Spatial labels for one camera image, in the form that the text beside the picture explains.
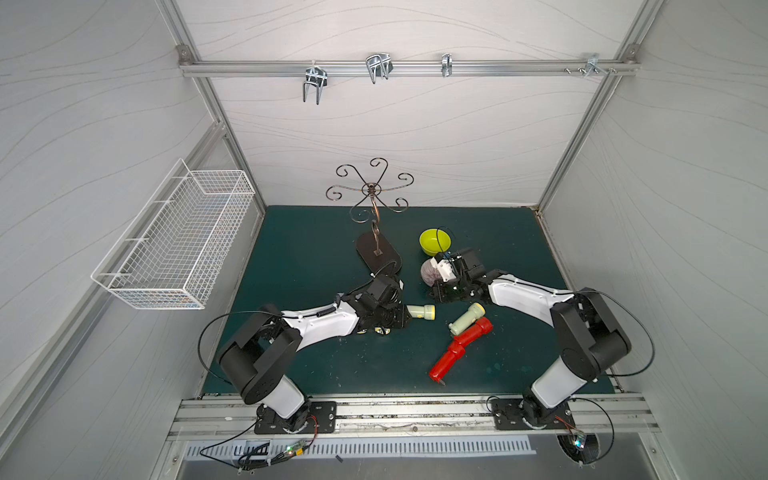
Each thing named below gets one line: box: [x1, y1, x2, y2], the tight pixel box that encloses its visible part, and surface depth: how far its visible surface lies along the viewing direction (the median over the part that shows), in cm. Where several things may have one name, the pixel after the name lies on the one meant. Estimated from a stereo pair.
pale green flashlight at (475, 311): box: [448, 302, 486, 336], surface depth 90 cm
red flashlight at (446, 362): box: [430, 340, 466, 382], surface depth 82 cm
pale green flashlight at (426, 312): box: [406, 304, 436, 321], surface depth 90 cm
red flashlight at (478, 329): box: [454, 317, 493, 347], surface depth 88 cm
